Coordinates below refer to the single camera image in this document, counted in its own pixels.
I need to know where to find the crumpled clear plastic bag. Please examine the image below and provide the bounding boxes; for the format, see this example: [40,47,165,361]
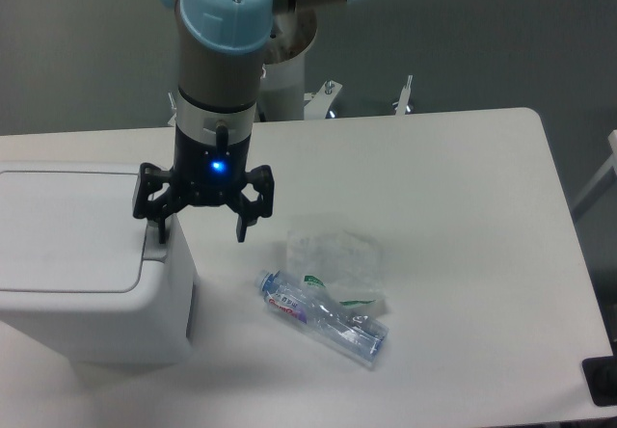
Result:
[286,230,386,308]

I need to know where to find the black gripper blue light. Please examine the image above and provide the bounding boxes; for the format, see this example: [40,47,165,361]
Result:
[132,127,275,244]

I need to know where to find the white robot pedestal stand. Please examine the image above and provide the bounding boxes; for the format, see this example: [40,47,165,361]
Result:
[255,11,343,122]

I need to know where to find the white frame at right edge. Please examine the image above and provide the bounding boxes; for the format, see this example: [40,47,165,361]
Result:
[571,130,616,223]

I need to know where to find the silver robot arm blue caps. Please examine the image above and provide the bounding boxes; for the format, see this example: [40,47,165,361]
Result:
[133,0,358,238]

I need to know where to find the white push-lid trash can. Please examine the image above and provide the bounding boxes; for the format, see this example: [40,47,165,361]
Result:
[1,161,199,365]

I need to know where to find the crushed clear plastic bottle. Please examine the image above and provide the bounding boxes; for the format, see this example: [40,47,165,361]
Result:
[255,271,389,367]

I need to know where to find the black clamp at table corner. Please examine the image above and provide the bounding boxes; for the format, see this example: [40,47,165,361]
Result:
[582,356,616,407]

